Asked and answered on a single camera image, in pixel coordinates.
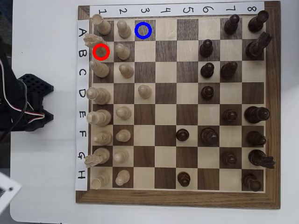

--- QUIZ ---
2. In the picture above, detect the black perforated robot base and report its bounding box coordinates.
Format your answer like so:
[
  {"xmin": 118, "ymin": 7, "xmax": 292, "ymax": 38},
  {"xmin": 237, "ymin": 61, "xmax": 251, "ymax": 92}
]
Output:
[{"xmin": 17, "ymin": 73, "xmax": 55, "ymax": 133}]

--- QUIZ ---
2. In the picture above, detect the light wooden rook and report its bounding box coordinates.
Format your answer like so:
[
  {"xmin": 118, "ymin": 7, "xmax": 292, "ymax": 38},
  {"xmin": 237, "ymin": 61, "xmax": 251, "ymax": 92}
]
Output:
[
  {"xmin": 91, "ymin": 13, "xmax": 112, "ymax": 36},
  {"xmin": 90, "ymin": 171, "xmax": 110, "ymax": 190}
]

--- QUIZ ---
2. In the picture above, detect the dark wooden rook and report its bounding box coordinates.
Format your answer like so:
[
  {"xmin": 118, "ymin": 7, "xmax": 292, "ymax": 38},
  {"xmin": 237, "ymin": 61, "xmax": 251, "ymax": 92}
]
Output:
[
  {"xmin": 241, "ymin": 174, "xmax": 262, "ymax": 192},
  {"xmin": 247, "ymin": 10, "xmax": 270, "ymax": 33}
]

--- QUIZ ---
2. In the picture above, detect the dark wooden queen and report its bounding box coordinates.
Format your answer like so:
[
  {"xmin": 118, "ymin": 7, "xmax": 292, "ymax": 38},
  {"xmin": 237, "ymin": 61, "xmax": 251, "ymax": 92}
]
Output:
[{"xmin": 199, "ymin": 127, "xmax": 220, "ymax": 147}]

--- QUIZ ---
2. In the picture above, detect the dark wooden knight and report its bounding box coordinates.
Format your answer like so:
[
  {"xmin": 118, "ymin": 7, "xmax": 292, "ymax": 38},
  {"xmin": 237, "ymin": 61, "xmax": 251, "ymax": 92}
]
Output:
[
  {"xmin": 248, "ymin": 149, "xmax": 276, "ymax": 169},
  {"xmin": 245, "ymin": 31, "xmax": 273, "ymax": 60}
]

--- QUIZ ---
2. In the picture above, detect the dark wooden pawn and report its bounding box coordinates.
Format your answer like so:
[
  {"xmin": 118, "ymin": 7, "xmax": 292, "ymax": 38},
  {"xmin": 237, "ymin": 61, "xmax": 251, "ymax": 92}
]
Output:
[
  {"xmin": 223, "ymin": 14, "xmax": 241, "ymax": 35},
  {"xmin": 177, "ymin": 172, "xmax": 191, "ymax": 188},
  {"xmin": 175, "ymin": 128, "xmax": 190, "ymax": 142},
  {"xmin": 200, "ymin": 85, "xmax": 215, "ymax": 101},
  {"xmin": 199, "ymin": 39, "xmax": 214, "ymax": 58},
  {"xmin": 221, "ymin": 151, "xmax": 237, "ymax": 166},
  {"xmin": 200, "ymin": 62, "xmax": 215, "ymax": 79},
  {"xmin": 221, "ymin": 109, "xmax": 238, "ymax": 123}
]

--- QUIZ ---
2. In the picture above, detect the dark wooden bishop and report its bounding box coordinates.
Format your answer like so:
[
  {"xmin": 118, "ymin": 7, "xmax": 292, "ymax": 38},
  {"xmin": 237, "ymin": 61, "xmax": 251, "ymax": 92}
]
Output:
[
  {"xmin": 246, "ymin": 131, "xmax": 267, "ymax": 147},
  {"xmin": 220, "ymin": 61, "xmax": 238, "ymax": 80}
]

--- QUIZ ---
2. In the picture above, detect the light wooden queen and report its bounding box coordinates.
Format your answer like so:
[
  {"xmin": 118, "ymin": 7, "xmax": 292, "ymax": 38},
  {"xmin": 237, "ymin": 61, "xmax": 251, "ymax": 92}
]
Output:
[{"xmin": 85, "ymin": 87, "xmax": 112, "ymax": 105}]

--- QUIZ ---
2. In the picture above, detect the light wooden knight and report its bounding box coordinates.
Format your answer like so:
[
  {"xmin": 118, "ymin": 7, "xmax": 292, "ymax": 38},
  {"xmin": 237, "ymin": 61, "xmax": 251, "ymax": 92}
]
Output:
[
  {"xmin": 84, "ymin": 147, "xmax": 110, "ymax": 168},
  {"xmin": 83, "ymin": 33, "xmax": 110, "ymax": 61}
]

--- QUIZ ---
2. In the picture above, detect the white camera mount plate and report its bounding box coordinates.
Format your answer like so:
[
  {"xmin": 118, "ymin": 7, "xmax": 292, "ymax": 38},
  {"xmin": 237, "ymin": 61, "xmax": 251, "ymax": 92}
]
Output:
[{"xmin": 0, "ymin": 172, "xmax": 23, "ymax": 212}]

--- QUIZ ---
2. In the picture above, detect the white number label strip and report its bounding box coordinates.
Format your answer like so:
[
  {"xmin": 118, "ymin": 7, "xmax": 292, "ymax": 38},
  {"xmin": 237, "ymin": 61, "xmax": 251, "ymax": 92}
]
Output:
[{"xmin": 89, "ymin": 1, "xmax": 265, "ymax": 17}]

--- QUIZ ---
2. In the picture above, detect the light wooden pawn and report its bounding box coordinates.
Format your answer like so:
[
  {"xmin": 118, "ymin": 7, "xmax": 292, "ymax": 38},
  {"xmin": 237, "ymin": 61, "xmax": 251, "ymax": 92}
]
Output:
[
  {"xmin": 137, "ymin": 84, "xmax": 152, "ymax": 99},
  {"xmin": 116, "ymin": 20, "xmax": 132, "ymax": 39},
  {"xmin": 113, "ymin": 148, "xmax": 129, "ymax": 164},
  {"xmin": 115, "ymin": 129, "xmax": 131, "ymax": 142},
  {"xmin": 115, "ymin": 106, "xmax": 132, "ymax": 121},
  {"xmin": 114, "ymin": 169, "xmax": 131, "ymax": 187},
  {"xmin": 115, "ymin": 43, "xmax": 131, "ymax": 61},
  {"xmin": 118, "ymin": 63, "xmax": 135, "ymax": 79}
]

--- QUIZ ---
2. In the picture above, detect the light wooden bishop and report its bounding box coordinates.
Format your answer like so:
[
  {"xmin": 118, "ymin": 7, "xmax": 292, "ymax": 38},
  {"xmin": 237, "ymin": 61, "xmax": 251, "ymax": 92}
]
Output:
[
  {"xmin": 89, "ymin": 60, "xmax": 110, "ymax": 78},
  {"xmin": 93, "ymin": 130, "xmax": 114, "ymax": 146}
]

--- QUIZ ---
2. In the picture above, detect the dark wooden king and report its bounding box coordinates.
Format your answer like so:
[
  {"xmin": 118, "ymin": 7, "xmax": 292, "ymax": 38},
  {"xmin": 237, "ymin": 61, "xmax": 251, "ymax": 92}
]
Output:
[{"xmin": 244, "ymin": 106, "xmax": 271, "ymax": 124}]

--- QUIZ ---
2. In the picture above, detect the wooden chessboard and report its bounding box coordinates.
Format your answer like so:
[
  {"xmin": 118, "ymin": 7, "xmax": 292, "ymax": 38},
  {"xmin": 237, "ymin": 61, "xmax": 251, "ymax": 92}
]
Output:
[{"xmin": 75, "ymin": 1, "xmax": 281, "ymax": 210}]

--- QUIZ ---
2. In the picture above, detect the light wooden king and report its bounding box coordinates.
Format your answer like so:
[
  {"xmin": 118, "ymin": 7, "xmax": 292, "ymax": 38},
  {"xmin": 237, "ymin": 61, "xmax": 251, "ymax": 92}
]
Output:
[{"xmin": 86, "ymin": 109, "xmax": 112, "ymax": 127}]

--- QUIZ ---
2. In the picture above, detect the white letter label strip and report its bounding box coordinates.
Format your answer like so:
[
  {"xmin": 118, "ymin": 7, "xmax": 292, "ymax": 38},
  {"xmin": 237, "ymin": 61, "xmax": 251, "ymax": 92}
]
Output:
[{"xmin": 75, "ymin": 19, "xmax": 91, "ymax": 191}]

